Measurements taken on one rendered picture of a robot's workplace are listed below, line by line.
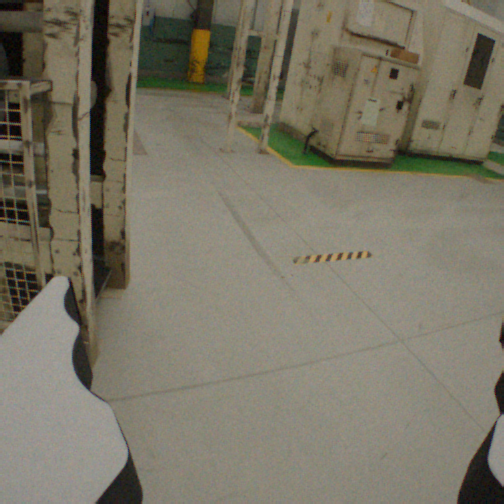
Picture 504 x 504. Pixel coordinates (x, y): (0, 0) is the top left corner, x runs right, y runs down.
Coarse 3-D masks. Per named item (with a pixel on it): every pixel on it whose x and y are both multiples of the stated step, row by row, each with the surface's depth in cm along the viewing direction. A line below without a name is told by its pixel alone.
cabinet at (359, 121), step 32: (352, 64) 376; (384, 64) 381; (416, 64) 394; (320, 96) 432; (352, 96) 388; (384, 96) 401; (320, 128) 438; (352, 128) 407; (384, 128) 423; (352, 160) 432; (384, 160) 448
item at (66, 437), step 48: (48, 288) 10; (0, 336) 9; (48, 336) 8; (0, 384) 7; (48, 384) 7; (0, 432) 6; (48, 432) 6; (96, 432) 6; (0, 480) 5; (48, 480) 5; (96, 480) 6
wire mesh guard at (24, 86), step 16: (0, 80) 73; (0, 160) 82; (32, 160) 82; (32, 176) 84; (32, 192) 85; (32, 208) 87; (32, 224) 89; (32, 240) 91; (32, 272) 97; (16, 288) 99; (16, 304) 102; (0, 320) 106
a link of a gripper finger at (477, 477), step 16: (496, 384) 9; (496, 400) 9; (496, 432) 6; (480, 448) 7; (496, 448) 6; (480, 464) 6; (496, 464) 6; (464, 480) 7; (480, 480) 6; (496, 480) 5; (464, 496) 6; (480, 496) 6; (496, 496) 5
